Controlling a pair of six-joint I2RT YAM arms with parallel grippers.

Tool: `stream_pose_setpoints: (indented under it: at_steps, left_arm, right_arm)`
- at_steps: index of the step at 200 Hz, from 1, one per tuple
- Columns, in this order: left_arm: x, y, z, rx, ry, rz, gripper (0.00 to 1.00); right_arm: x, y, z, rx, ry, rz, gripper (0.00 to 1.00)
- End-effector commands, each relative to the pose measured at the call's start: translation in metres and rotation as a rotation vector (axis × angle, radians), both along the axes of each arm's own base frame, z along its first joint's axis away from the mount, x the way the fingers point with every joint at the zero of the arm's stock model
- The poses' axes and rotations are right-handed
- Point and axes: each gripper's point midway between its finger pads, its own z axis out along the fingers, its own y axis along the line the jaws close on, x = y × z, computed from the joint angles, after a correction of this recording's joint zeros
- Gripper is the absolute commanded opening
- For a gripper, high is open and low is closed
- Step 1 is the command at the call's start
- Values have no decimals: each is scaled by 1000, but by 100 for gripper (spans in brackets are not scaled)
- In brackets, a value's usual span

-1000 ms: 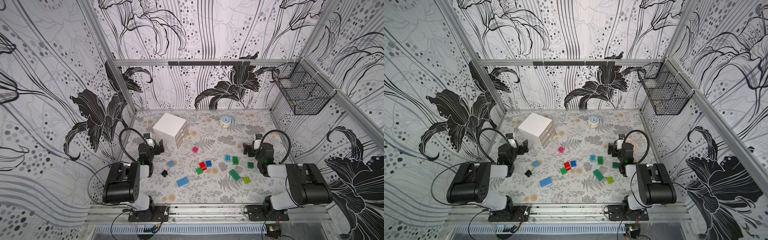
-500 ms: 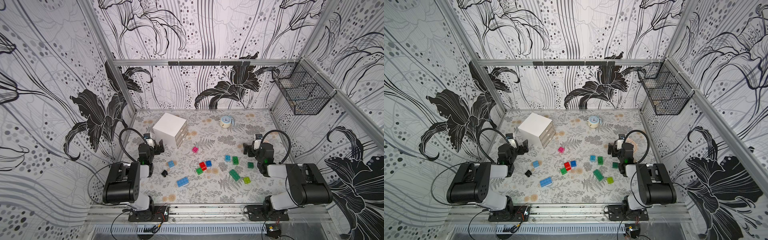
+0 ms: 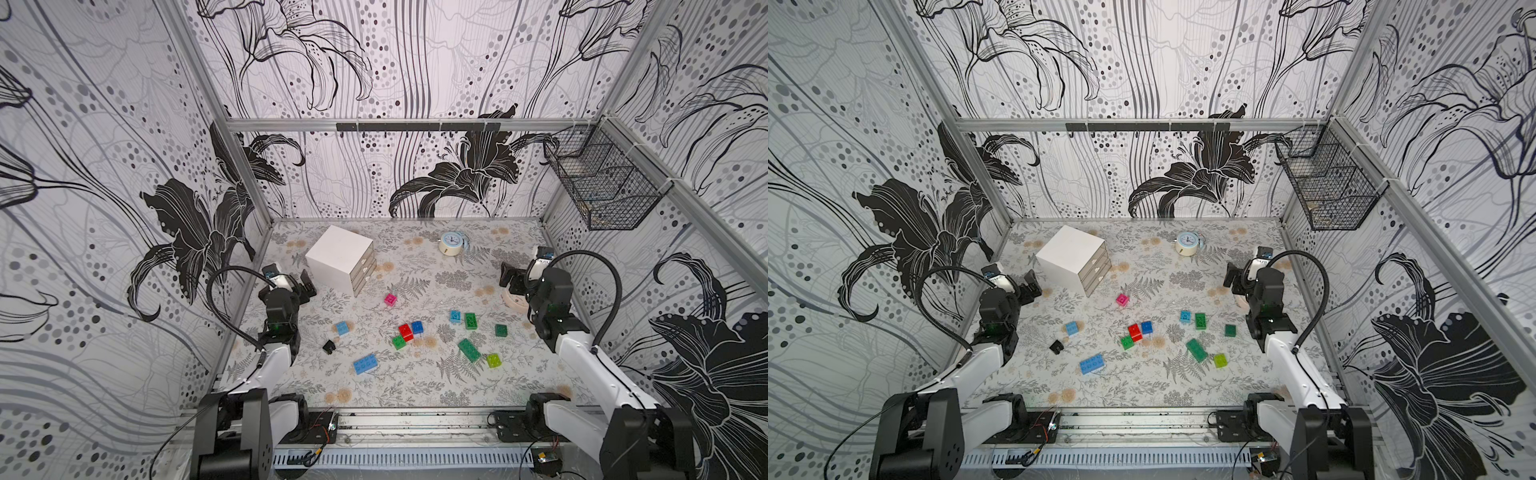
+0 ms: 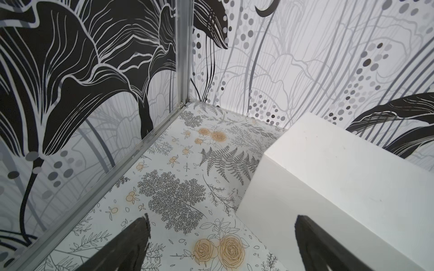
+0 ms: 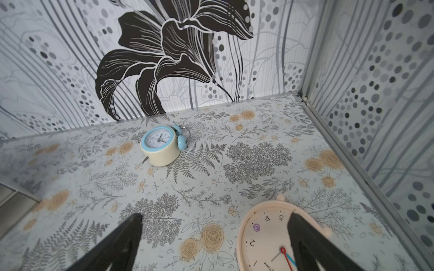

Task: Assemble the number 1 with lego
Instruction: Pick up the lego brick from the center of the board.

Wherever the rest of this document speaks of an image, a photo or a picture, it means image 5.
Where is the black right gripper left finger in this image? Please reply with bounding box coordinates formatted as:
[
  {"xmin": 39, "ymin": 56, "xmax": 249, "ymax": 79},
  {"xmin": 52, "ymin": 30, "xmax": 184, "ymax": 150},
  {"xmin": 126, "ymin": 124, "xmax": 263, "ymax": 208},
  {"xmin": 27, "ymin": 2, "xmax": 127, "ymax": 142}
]
[{"xmin": 69, "ymin": 213, "xmax": 143, "ymax": 271}]

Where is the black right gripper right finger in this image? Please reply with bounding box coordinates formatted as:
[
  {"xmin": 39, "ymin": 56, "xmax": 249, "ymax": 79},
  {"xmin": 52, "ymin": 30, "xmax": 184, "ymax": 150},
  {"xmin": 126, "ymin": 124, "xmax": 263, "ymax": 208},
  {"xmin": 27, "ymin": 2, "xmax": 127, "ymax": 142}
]
[{"xmin": 287, "ymin": 213, "xmax": 362, "ymax": 271}]

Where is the large pink round clock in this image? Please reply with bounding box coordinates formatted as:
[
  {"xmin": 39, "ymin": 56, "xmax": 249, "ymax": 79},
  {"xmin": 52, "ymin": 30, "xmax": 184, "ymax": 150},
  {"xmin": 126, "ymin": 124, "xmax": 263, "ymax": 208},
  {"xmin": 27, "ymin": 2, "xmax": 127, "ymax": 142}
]
[{"xmin": 236, "ymin": 194, "xmax": 332, "ymax": 271}]

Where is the small blue cream alarm clock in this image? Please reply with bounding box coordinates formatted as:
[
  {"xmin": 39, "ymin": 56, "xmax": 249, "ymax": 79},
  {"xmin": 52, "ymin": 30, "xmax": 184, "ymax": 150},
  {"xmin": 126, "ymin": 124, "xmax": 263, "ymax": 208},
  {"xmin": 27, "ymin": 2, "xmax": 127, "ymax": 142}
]
[{"xmin": 140, "ymin": 125, "xmax": 187, "ymax": 167}]

